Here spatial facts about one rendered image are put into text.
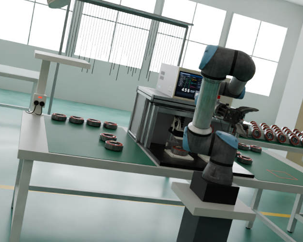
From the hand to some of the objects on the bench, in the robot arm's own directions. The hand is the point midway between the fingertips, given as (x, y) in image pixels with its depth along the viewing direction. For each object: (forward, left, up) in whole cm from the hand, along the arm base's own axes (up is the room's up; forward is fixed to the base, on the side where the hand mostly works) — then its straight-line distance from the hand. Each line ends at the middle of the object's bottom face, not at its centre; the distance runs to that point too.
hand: (254, 124), depth 200 cm
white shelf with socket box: (+120, +85, -38) cm, 152 cm away
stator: (+62, +52, -38) cm, 89 cm away
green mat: (+80, -68, -39) cm, 112 cm away
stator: (+73, -50, -39) cm, 96 cm away
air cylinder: (+74, +8, -36) cm, 83 cm away
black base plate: (+60, -3, -39) cm, 72 cm away
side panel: (+100, +28, -38) cm, 111 cm away
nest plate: (+59, +9, -36) cm, 70 cm away
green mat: (+84, +60, -38) cm, 110 cm away
